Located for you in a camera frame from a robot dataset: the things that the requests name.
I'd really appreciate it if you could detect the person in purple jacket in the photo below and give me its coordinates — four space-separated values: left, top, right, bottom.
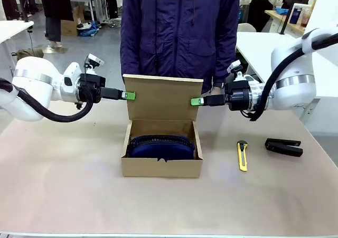
119 0 241 94

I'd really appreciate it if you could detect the person in long black coat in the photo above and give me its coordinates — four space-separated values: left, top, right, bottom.
35 0 75 49

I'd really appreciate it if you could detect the person in black trousers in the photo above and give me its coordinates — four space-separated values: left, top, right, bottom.
104 0 119 20

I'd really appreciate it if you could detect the orange translucent jar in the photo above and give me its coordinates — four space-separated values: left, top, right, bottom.
300 6 312 27

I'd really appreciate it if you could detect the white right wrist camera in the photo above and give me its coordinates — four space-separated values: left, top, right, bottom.
227 59 244 82

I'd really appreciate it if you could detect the person in white top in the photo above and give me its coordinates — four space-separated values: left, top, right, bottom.
247 0 285 33

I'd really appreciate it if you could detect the wooden counter top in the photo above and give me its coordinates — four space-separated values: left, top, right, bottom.
264 9 307 36

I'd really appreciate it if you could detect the black slanted pole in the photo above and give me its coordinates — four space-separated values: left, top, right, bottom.
279 2 296 36

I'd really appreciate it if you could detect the black stapler-like tool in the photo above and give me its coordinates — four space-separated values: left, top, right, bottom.
264 138 304 158

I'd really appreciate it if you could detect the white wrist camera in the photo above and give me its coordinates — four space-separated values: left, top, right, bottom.
83 53 105 75
227 59 244 82

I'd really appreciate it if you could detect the black arm cable sleeve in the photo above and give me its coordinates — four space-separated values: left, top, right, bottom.
0 78 95 123
249 31 338 122

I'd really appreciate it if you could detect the blue cloth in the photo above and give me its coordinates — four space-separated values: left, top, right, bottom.
275 6 292 16

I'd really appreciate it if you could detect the black upright pole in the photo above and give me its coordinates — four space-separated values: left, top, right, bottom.
15 0 32 23

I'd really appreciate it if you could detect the brown cardboard box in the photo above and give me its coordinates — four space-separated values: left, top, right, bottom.
120 73 204 179

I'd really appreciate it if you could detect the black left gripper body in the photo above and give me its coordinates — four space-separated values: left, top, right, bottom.
76 73 107 104

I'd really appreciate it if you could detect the dark blue bottle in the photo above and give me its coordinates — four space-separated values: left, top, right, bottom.
289 6 303 25

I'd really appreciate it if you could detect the olive green bag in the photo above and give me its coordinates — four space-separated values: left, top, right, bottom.
16 48 45 60

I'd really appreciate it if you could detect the white chair back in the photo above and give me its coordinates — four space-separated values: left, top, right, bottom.
237 23 257 33

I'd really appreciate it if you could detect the black left arm cable sleeve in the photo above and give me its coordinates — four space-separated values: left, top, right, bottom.
0 78 95 123

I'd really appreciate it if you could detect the yellow utility knife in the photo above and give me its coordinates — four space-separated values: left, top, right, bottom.
236 140 249 173

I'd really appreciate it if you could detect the navy blue zipper bag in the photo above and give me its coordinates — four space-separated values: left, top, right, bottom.
127 134 196 160

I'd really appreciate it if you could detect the blue plastic bag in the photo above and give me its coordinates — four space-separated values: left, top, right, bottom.
77 21 100 37

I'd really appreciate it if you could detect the person's left hand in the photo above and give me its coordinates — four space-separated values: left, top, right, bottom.
210 85 226 97

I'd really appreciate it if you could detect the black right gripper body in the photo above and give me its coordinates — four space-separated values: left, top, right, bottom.
223 80 251 112

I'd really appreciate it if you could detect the small white side table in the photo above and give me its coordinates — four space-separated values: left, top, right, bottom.
0 20 35 44

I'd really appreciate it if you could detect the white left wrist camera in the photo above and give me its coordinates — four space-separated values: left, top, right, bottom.
83 53 105 75

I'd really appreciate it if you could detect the black right arm cable sleeve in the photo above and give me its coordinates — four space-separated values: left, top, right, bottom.
249 31 338 122

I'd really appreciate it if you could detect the cardboard box on floor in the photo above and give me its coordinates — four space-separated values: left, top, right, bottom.
60 5 85 37

